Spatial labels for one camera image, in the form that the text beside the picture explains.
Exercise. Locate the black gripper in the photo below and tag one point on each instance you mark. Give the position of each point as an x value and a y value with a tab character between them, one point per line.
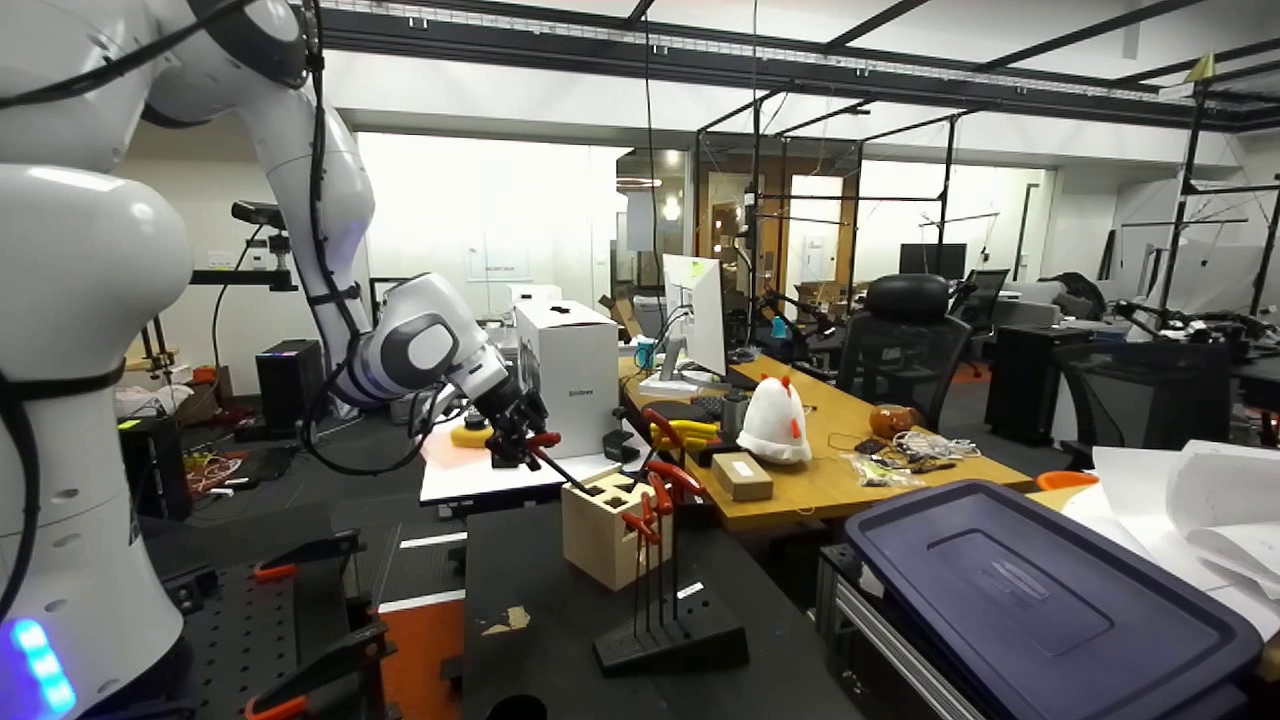
509	397

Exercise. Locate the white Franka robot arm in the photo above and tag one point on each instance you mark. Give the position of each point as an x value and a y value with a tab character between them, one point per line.
82	335

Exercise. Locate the orange round object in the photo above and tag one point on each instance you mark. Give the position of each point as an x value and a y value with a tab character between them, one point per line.
891	421

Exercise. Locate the yellow tape roll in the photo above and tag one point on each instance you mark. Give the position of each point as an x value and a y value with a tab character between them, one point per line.
468	435

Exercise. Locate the wooden shape sorter cube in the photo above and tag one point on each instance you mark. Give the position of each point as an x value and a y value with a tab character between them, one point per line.
604	543

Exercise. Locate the white monitor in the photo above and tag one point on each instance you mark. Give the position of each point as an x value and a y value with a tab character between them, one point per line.
694	312

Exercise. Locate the small rectangular box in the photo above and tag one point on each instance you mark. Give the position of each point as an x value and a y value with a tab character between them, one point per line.
740	473

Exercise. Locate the black orange clamp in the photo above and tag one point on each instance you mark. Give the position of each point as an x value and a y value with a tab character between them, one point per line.
334	660
314	551

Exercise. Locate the black computer tower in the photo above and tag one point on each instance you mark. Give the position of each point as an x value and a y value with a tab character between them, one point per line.
290	386

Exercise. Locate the orange mat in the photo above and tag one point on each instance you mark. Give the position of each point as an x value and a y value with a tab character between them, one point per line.
420	660

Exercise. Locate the white helmet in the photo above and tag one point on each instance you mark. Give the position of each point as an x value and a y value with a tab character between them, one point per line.
771	426

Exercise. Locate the black stand with white label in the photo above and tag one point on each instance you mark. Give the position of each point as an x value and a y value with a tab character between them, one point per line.
675	640

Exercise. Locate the wooden desk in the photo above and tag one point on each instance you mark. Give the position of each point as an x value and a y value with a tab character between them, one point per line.
826	487

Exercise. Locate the black box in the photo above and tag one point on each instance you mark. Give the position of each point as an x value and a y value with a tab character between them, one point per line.
153	467

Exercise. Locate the clear plastic bag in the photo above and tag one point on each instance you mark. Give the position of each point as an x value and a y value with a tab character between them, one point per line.
921	455

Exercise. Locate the black wide monitor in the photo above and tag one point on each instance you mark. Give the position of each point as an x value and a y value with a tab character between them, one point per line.
929	262

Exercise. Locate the blue storage bin lid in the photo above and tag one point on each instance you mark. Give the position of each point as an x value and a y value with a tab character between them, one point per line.
1043	603

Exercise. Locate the orange disc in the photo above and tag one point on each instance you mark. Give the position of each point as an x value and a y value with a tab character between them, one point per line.
1067	478

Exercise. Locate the white plastic sheets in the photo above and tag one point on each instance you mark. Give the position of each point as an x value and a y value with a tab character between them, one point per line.
1201	521

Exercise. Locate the black metal frame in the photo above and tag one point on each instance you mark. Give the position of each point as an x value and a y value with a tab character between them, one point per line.
240	277

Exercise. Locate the black camera on stand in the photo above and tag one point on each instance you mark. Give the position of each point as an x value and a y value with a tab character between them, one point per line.
257	214

